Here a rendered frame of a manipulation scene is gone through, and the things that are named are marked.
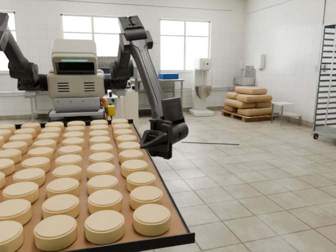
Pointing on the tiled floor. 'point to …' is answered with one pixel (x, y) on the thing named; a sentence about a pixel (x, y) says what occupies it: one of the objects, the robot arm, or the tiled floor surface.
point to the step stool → (284, 112)
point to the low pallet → (247, 116)
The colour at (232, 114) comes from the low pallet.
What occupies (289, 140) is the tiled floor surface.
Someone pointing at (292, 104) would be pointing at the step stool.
